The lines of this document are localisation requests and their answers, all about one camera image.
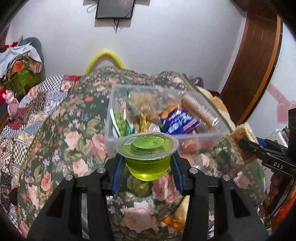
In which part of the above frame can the brown wooden door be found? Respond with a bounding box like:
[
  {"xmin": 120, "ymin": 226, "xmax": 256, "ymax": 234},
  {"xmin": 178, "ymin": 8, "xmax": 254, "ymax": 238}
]
[{"xmin": 220, "ymin": 1, "xmax": 283, "ymax": 125}]

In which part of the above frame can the floral green bed quilt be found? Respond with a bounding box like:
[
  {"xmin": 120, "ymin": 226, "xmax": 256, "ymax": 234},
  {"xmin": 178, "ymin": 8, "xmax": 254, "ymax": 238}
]
[{"xmin": 18, "ymin": 67, "xmax": 265, "ymax": 240}]

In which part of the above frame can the checkered patchwork quilt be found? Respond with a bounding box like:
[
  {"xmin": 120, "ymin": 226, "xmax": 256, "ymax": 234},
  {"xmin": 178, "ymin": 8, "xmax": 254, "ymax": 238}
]
[{"xmin": 1, "ymin": 75, "xmax": 79, "ymax": 225}]

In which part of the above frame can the round biscuit roll packet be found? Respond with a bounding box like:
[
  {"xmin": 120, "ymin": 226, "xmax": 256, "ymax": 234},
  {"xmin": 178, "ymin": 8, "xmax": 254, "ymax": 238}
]
[{"xmin": 180, "ymin": 94, "xmax": 219, "ymax": 130}]

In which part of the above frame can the pink plush toy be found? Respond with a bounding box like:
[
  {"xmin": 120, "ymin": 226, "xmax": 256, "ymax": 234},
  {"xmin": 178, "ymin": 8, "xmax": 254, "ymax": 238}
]
[{"xmin": 3, "ymin": 90, "xmax": 19, "ymax": 118}]

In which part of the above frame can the yellow foam hoop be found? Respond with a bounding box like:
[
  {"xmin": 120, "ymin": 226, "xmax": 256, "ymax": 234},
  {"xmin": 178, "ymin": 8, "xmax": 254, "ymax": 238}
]
[{"xmin": 84, "ymin": 49, "xmax": 125, "ymax": 74}]

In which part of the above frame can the wall mounted black monitor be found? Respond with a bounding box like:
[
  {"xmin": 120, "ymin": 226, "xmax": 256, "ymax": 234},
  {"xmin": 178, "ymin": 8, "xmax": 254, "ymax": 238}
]
[{"xmin": 95, "ymin": 0, "xmax": 135, "ymax": 19}]

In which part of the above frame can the clear plastic storage box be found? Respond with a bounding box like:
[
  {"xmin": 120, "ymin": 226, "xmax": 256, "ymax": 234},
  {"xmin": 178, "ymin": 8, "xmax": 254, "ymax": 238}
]
[{"xmin": 104, "ymin": 84, "xmax": 231, "ymax": 158}]

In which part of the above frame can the green jelly cup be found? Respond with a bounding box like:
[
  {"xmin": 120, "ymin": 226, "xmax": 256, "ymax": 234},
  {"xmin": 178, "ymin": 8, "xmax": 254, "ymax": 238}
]
[{"xmin": 115, "ymin": 132, "xmax": 180, "ymax": 181}]

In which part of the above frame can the green pea snack packet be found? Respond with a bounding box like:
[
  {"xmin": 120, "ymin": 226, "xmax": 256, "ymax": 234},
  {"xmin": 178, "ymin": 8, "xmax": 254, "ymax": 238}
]
[{"xmin": 112, "ymin": 110, "xmax": 135, "ymax": 137}]

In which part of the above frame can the bread bag green trim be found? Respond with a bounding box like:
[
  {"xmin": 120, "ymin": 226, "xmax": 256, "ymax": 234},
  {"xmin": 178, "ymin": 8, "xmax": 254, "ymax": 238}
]
[{"xmin": 125, "ymin": 88, "xmax": 180, "ymax": 125}]

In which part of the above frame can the blue cookie snack bag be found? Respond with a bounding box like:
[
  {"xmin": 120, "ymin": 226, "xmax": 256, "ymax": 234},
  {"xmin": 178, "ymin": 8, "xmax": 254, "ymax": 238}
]
[{"xmin": 159, "ymin": 105, "xmax": 202, "ymax": 135}]

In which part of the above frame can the brown cake clear packet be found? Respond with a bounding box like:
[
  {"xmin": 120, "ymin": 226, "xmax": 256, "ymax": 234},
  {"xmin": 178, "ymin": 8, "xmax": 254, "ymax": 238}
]
[{"xmin": 230, "ymin": 123, "xmax": 259, "ymax": 165}]

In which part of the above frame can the pile of clothes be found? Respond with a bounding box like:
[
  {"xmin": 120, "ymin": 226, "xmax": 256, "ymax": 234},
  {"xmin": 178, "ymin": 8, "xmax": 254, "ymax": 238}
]
[{"xmin": 1, "ymin": 37, "xmax": 44, "ymax": 98}]

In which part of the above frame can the yellow mixed nuts packet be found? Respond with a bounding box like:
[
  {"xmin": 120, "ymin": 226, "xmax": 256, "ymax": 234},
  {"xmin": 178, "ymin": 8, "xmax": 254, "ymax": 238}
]
[{"xmin": 139, "ymin": 113, "xmax": 161, "ymax": 133}]

